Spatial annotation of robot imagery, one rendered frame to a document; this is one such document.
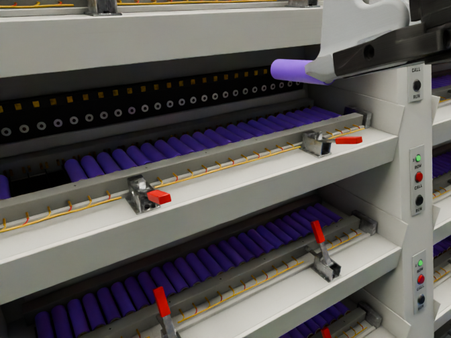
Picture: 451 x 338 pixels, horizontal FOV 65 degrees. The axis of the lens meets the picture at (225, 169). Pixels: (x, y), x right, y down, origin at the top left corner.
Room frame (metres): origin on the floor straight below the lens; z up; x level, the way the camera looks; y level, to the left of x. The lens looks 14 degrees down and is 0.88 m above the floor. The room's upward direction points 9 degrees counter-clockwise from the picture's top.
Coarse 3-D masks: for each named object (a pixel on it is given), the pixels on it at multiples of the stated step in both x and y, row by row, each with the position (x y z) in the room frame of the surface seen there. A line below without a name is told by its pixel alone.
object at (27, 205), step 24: (336, 120) 0.58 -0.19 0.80; (360, 120) 0.60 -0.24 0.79; (240, 144) 0.48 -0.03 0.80; (264, 144) 0.50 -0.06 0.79; (288, 144) 0.52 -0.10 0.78; (144, 168) 0.42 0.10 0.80; (168, 168) 0.43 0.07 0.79; (192, 168) 0.44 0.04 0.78; (48, 192) 0.37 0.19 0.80; (72, 192) 0.37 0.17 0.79; (96, 192) 0.39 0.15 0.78; (0, 216) 0.34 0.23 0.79; (24, 216) 0.35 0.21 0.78; (48, 216) 0.35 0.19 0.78
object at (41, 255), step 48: (288, 96) 0.69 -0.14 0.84; (336, 96) 0.67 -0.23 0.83; (0, 144) 0.46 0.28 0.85; (48, 144) 0.48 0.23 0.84; (336, 144) 0.54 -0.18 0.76; (384, 144) 0.55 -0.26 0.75; (192, 192) 0.41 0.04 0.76; (240, 192) 0.42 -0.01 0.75; (288, 192) 0.46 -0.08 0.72; (0, 240) 0.33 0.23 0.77; (48, 240) 0.32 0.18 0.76; (96, 240) 0.34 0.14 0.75; (144, 240) 0.36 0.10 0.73; (0, 288) 0.30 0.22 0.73
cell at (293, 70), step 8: (272, 64) 0.33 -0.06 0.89; (280, 64) 0.33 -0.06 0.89; (288, 64) 0.32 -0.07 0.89; (296, 64) 0.31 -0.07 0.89; (304, 64) 0.30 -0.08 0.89; (272, 72) 0.33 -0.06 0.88; (280, 72) 0.32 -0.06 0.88; (288, 72) 0.31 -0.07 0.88; (296, 72) 0.31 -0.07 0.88; (304, 72) 0.30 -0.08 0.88; (288, 80) 0.33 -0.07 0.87; (296, 80) 0.31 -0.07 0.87; (304, 80) 0.30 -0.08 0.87; (312, 80) 0.29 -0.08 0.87; (320, 80) 0.28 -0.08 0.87
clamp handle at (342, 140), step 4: (320, 136) 0.50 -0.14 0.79; (356, 136) 0.45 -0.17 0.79; (360, 136) 0.45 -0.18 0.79; (320, 140) 0.50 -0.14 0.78; (324, 140) 0.49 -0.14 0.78; (328, 140) 0.48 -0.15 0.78; (332, 140) 0.48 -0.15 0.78; (336, 140) 0.47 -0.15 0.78; (340, 140) 0.46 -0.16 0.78; (344, 140) 0.46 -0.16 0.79; (348, 140) 0.45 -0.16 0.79; (352, 140) 0.45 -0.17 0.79; (356, 140) 0.44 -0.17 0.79; (360, 140) 0.44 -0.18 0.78
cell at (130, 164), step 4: (116, 152) 0.48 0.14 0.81; (120, 152) 0.48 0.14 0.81; (124, 152) 0.48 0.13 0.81; (112, 156) 0.48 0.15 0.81; (116, 156) 0.47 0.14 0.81; (120, 156) 0.46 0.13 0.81; (124, 156) 0.46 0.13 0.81; (128, 156) 0.47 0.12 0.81; (116, 160) 0.47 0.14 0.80; (120, 160) 0.46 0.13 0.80; (124, 160) 0.45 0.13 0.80; (128, 160) 0.45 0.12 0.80; (132, 160) 0.46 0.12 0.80; (120, 164) 0.45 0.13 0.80; (124, 164) 0.44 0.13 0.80; (128, 164) 0.44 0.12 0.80; (132, 164) 0.44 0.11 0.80; (124, 168) 0.44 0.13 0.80
